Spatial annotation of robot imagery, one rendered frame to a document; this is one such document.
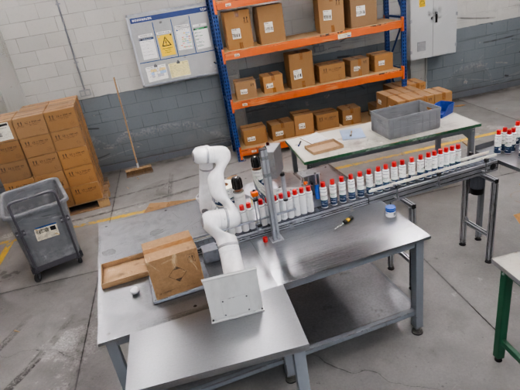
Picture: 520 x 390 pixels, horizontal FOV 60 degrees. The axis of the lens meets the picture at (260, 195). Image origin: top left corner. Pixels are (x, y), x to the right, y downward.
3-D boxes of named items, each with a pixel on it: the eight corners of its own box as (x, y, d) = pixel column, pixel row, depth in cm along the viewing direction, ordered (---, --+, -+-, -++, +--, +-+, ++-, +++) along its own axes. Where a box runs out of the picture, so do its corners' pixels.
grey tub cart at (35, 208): (24, 255, 525) (-9, 180, 484) (79, 235, 551) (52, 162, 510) (32, 292, 454) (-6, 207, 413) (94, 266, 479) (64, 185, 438)
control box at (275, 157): (283, 168, 309) (280, 141, 301) (277, 179, 295) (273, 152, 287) (269, 169, 312) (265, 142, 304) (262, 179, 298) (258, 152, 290)
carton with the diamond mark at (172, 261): (196, 265, 298) (188, 229, 286) (205, 284, 277) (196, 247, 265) (152, 279, 290) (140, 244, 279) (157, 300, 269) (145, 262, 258)
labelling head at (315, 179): (316, 198, 350) (313, 168, 339) (323, 205, 339) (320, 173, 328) (299, 203, 347) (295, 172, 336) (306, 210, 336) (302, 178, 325)
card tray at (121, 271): (145, 256, 321) (144, 251, 319) (148, 275, 298) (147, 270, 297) (102, 268, 314) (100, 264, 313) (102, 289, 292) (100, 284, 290)
